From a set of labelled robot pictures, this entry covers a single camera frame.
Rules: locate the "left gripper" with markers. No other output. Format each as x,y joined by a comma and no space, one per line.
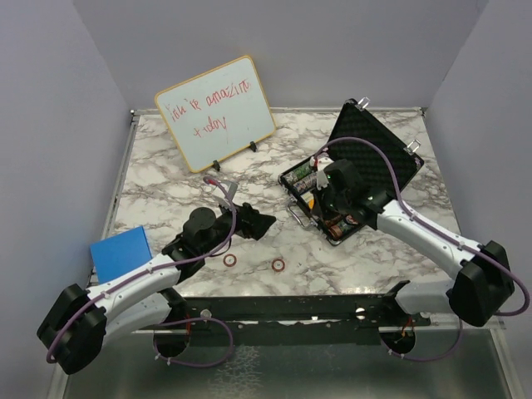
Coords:
252,224

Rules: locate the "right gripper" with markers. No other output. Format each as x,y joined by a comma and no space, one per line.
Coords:
325,211

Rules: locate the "red 5 poker chip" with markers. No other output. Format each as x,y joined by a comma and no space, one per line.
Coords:
278,265
230,260

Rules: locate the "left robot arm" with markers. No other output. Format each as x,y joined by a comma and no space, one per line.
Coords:
82,320

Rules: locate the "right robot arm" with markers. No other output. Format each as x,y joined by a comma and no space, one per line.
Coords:
477,282

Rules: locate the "black poker chip case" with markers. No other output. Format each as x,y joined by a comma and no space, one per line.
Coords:
385,162

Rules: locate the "blue plastic box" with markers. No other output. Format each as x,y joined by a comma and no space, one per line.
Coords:
120,254

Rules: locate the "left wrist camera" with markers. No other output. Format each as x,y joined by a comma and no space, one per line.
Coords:
229,189

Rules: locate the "white whiteboard yellow frame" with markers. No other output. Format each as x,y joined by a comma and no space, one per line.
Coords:
217,114

